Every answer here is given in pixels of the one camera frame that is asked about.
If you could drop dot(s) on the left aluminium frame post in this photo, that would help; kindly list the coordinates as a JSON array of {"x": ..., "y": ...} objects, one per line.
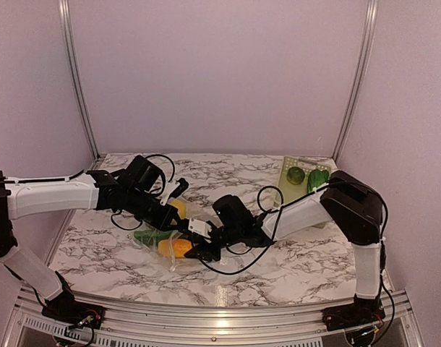
[{"x": 74, "y": 70}]

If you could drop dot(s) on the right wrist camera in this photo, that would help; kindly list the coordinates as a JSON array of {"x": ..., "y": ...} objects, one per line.
[{"x": 202, "y": 228}]

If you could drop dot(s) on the aluminium frame post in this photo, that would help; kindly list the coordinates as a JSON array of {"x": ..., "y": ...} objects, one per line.
[
  {"x": 74, "y": 70},
  {"x": 362, "y": 64}
]

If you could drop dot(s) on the polka dot zip top bag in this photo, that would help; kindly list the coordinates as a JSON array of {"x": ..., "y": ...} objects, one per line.
[{"x": 193, "y": 211}]

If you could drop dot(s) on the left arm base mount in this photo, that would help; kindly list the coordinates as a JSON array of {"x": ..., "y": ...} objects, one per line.
[{"x": 77, "y": 315}]

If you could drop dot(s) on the pale green plastic basket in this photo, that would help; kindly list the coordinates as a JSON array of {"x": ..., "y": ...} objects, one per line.
[{"x": 301, "y": 184}]

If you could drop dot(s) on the yellow fake fruit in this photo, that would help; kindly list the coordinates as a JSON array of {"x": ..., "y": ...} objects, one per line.
[{"x": 180, "y": 206}]

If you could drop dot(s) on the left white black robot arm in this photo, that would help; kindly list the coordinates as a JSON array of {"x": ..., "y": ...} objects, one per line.
[{"x": 31, "y": 211}]

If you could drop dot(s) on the yellow orange fake corn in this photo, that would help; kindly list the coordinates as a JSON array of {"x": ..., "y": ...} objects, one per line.
[{"x": 176, "y": 248}]

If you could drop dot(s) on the right aluminium frame post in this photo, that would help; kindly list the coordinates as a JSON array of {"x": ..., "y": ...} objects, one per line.
[{"x": 362, "y": 64}]

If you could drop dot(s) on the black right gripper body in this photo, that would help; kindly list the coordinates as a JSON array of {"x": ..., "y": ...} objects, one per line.
[{"x": 233, "y": 234}]

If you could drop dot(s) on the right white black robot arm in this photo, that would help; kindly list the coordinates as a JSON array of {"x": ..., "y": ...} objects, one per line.
[{"x": 357, "y": 210}]

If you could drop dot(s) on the front aluminium rail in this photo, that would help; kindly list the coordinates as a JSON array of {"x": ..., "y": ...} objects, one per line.
[{"x": 133, "y": 323}]

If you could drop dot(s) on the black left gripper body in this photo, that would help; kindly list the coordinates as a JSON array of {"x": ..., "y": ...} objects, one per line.
[{"x": 136, "y": 206}]

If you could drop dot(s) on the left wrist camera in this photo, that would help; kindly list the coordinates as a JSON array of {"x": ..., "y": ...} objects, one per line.
[{"x": 173, "y": 189}]

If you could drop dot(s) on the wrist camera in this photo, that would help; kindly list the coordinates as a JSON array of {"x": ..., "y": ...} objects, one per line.
[
  {"x": 202, "y": 228},
  {"x": 173, "y": 189}
]

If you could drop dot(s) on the green fake cucumber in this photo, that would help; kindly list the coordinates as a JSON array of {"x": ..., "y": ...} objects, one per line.
[{"x": 150, "y": 238}]

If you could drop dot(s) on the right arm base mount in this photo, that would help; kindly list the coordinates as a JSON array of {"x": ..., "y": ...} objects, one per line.
[{"x": 350, "y": 315}]

